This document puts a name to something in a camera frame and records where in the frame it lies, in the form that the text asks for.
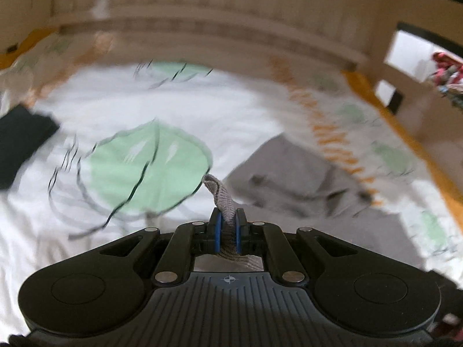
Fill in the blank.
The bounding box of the dark folded cloth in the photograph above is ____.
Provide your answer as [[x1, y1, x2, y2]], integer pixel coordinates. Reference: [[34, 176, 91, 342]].
[[0, 105, 60, 191]]

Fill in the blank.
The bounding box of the grey garment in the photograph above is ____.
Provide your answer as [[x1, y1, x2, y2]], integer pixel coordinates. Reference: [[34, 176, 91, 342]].
[[201, 133, 429, 272]]

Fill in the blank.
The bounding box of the beige bedside shelf unit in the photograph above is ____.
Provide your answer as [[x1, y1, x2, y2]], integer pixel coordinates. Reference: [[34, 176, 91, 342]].
[[375, 22, 463, 146]]

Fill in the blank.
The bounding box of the beige wooden headboard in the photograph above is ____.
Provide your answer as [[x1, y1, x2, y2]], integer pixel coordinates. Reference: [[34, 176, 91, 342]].
[[47, 0, 367, 71]]

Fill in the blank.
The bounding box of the leaf printed white bedsheet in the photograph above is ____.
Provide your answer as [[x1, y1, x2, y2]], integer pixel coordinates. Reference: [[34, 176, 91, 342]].
[[0, 28, 463, 337]]

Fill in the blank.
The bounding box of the colourful cloth pile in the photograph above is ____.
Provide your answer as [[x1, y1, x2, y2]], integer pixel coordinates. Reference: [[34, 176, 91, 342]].
[[430, 52, 463, 110]]

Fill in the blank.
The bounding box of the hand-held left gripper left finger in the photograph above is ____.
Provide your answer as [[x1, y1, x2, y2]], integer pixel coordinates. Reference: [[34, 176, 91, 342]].
[[98, 209, 222, 286]]

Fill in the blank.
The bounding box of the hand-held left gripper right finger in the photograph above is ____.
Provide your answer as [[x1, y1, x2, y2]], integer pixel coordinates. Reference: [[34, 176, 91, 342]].
[[231, 208, 359, 286]]

